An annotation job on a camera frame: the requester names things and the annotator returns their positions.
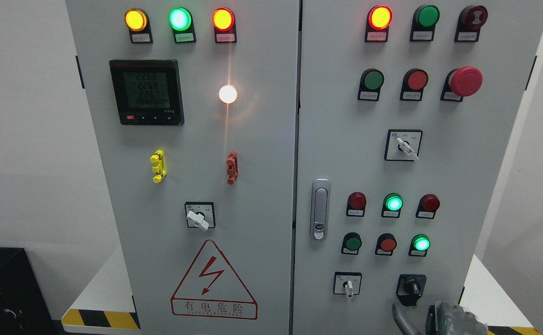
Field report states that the black rotary knob switch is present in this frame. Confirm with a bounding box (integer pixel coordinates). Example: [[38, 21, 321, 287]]
[[396, 274, 427, 307]]

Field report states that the red terminal connector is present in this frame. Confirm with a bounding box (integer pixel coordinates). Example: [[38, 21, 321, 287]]
[[225, 151, 239, 185]]

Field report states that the white lit indicator light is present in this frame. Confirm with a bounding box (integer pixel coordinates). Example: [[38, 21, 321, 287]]
[[218, 84, 238, 104]]

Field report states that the dark red indicator light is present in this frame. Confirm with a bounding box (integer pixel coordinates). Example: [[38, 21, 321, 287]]
[[346, 192, 367, 218]]

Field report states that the grey left cabinet door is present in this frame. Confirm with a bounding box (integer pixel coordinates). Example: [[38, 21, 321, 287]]
[[66, 0, 300, 335]]

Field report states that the grey cabinet door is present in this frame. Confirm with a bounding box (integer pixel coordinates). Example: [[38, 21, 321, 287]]
[[66, 0, 300, 335], [292, 0, 543, 335]]

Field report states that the green push button lower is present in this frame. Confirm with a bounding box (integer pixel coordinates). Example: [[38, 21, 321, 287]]
[[341, 232, 362, 256]]

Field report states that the green push button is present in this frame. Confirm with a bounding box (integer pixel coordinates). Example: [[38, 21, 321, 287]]
[[341, 232, 362, 256], [358, 68, 384, 101]]

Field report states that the yellow terminal connector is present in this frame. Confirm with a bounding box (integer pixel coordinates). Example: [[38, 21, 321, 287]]
[[150, 150, 167, 184]]

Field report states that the green lit indicator middle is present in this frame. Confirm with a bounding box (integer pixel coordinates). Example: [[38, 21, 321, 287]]
[[381, 193, 403, 218]]

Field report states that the green push button upper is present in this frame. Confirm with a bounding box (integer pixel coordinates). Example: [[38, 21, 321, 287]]
[[358, 68, 384, 101]]

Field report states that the red electrical warning sticker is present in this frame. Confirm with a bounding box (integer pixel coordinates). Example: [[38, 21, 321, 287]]
[[171, 240, 258, 320]]

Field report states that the red push button lower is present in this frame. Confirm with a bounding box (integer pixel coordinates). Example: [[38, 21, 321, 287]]
[[374, 233, 397, 256]]

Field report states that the red push button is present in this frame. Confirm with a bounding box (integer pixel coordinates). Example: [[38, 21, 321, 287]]
[[399, 68, 429, 101], [374, 233, 397, 256]]

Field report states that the black digital power meter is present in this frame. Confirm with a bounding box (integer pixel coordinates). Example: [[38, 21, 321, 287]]
[[109, 60, 184, 127]]

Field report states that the grey right cabinet door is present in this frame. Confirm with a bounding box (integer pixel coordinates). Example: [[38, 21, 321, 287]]
[[292, 0, 543, 335]]

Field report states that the red-orange indicator light left door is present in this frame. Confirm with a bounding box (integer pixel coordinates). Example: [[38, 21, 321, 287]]
[[212, 7, 237, 44]]

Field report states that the red indicator right middle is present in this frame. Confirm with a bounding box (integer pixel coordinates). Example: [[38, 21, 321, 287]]
[[416, 194, 441, 219]]

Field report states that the red push button upper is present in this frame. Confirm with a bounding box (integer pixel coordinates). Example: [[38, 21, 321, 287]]
[[399, 68, 429, 101]]

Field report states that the green illuminated button lower right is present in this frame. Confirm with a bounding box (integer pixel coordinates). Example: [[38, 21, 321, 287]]
[[408, 234, 431, 257]]

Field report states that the green lit indicator light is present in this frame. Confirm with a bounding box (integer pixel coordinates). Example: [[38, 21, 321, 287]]
[[168, 7, 196, 44]]

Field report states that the red lit indicator top right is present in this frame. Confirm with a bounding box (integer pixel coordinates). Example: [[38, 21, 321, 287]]
[[365, 6, 393, 43]]

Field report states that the yellow indicator light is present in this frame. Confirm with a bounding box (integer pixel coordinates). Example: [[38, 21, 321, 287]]
[[124, 8, 154, 44]]

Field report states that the red emergency stop mushroom button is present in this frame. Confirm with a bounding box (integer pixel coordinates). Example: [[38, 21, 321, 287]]
[[441, 66, 483, 102]]

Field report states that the green indicator top right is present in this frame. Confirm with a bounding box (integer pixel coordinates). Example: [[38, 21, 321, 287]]
[[409, 5, 441, 42]]

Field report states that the white platform with hazard stripes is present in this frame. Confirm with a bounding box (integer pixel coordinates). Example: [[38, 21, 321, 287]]
[[61, 247, 539, 335]]

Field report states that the dark red buzzer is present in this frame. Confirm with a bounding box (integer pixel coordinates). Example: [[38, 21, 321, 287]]
[[455, 6, 488, 42]]

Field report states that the black box lower left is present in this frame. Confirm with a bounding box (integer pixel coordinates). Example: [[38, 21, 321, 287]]
[[0, 248, 57, 335]]

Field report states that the silver door lock handle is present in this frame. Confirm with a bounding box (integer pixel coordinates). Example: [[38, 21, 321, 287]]
[[310, 178, 331, 241]]

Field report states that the white selector switch left door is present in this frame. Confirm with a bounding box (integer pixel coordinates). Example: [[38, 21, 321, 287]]
[[184, 201, 216, 231]]

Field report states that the white selector switch upper right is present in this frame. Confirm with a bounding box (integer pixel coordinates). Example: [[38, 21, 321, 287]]
[[384, 129, 423, 161]]

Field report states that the white selector switch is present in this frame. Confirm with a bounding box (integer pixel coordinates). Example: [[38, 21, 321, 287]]
[[331, 271, 362, 304], [384, 129, 423, 161]]

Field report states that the white selector switch lower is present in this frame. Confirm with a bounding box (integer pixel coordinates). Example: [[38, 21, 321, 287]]
[[331, 271, 362, 304]]

